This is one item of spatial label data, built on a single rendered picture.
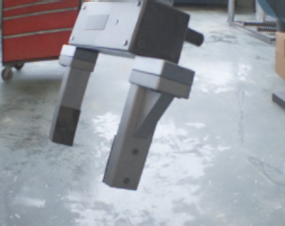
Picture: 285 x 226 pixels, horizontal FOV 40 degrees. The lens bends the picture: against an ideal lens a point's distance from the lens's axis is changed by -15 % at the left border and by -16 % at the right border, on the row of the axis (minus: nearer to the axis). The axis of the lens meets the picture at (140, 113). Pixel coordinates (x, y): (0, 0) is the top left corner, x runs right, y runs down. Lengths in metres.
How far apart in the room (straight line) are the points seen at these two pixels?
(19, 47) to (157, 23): 2.93
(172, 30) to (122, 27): 0.04
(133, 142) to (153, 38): 0.08
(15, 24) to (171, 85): 2.95
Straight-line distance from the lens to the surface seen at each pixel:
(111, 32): 0.37
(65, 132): 0.46
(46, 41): 3.18
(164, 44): 0.35
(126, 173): 0.35
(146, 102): 0.33
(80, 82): 0.46
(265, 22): 5.52
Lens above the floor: 0.94
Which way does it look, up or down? 22 degrees down
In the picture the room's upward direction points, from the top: 1 degrees counter-clockwise
